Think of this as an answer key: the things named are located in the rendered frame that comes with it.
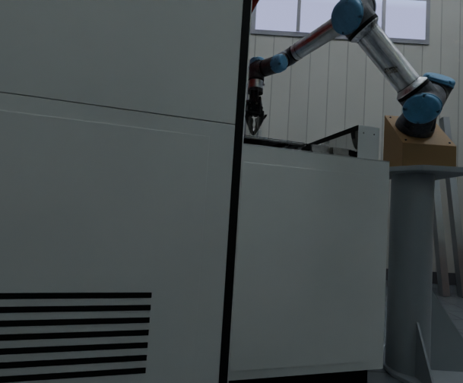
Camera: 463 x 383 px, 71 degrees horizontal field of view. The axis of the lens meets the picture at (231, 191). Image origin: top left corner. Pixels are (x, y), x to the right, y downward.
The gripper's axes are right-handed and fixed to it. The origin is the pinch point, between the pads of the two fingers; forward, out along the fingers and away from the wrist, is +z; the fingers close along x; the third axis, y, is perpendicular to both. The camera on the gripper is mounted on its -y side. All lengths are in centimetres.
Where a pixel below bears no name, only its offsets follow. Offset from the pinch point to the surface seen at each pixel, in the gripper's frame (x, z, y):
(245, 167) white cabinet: 6, 24, 49
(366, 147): 47, 11, 21
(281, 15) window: -6, -177, -185
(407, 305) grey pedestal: 66, 71, 9
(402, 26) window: 121, -172, -212
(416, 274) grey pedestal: 69, 58, 10
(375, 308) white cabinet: 51, 69, 25
